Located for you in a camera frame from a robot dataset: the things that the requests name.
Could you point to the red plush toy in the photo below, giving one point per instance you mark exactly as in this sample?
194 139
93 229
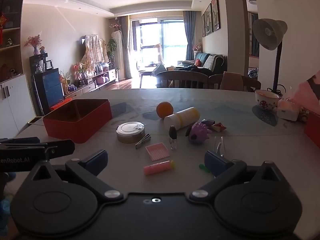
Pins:
198 62

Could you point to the mushroom print bowl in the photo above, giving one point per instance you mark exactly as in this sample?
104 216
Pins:
266 101

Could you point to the wooden media cabinet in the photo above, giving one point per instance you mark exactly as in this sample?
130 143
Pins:
95 83

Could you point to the orange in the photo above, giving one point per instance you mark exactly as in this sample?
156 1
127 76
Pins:
165 110

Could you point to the wooden wall shelf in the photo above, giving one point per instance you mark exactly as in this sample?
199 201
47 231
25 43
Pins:
10 35

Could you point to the light sofa blanket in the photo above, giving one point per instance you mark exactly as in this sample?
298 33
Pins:
212 60

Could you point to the brown towel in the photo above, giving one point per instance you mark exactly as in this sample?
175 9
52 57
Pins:
231 81

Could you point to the pink soap dish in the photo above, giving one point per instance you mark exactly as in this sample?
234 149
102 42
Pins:
157 151

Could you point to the small doll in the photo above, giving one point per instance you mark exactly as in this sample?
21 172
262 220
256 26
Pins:
197 47

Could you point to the white and yellow bottle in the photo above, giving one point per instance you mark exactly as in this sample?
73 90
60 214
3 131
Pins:
182 118

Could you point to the green potted plant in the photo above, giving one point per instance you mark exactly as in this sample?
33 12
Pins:
112 47

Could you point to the framed wall picture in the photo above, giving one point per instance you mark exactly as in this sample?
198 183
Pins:
203 25
208 20
215 13

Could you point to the dark green sofa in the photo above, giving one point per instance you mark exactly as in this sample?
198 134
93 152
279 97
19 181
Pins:
212 60

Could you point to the blue grey curtain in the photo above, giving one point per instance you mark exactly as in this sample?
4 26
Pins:
188 35
125 47

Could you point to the pink orange highlighter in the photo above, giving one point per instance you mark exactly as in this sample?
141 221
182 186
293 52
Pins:
157 167

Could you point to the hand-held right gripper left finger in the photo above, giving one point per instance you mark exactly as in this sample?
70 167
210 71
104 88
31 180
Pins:
96 161

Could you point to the red knot ornament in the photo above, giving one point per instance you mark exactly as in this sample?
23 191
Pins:
2 25

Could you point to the small white box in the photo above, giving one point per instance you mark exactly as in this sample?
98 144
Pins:
287 110

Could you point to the red paper piece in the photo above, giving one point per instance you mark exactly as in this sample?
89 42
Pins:
218 127

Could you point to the purple spiky toy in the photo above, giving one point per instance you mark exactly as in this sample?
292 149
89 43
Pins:
197 133

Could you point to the pink potted flowers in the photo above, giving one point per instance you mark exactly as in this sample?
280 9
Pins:
76 70

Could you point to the blue trash bin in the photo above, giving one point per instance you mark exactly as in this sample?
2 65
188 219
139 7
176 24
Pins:
35 120

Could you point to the small green item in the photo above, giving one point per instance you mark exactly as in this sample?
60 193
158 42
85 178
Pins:
203 168

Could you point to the patterned cover cloth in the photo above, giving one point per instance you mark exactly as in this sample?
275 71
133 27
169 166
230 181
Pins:
93 52

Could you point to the small toy figure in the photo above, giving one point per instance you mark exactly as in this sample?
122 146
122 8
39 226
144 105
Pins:
42 49

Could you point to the patterned bedding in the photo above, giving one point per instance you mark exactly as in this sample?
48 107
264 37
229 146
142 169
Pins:
252 73

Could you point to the white standing air conditioner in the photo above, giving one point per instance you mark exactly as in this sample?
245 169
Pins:
118 52

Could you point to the small black-capped glass bottle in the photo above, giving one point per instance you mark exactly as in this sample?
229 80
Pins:
173 136

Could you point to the flowers on air conditioner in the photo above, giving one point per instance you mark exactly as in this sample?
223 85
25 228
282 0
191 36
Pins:
115 25

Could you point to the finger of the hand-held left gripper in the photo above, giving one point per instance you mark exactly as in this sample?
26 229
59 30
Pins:
20 140
61 147

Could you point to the red tin box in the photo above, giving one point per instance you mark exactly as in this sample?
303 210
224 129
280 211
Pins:
75 130

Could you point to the round ceiling lamp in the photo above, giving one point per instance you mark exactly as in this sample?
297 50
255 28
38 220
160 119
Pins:
252 1

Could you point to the vase of pink flowers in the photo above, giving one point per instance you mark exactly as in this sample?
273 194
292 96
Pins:
33 42

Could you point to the round silver tin can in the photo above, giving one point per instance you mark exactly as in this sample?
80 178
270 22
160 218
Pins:
130 131

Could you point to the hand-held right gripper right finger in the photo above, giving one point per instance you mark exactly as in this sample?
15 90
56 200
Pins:
216 163

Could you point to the pink bag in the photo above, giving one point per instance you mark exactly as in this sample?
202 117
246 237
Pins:
102 79

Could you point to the pink cloth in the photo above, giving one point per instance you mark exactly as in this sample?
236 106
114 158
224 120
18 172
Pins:
307 92

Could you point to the black cabinet with blue front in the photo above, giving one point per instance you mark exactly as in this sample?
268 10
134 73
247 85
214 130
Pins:
50 87

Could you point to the white cabinet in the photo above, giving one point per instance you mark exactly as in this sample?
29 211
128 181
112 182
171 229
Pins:
12 105

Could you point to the black clothes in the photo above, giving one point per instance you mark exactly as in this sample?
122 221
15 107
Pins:
197 70

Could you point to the purple paper piece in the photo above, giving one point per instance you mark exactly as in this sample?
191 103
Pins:
207 123

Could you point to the orange gift box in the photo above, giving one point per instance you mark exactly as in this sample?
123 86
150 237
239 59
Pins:
56 107

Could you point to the dark wooden chair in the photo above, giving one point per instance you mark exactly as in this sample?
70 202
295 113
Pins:
182 80
250 82

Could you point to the grey desk lamp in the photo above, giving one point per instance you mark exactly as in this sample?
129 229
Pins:
268 33

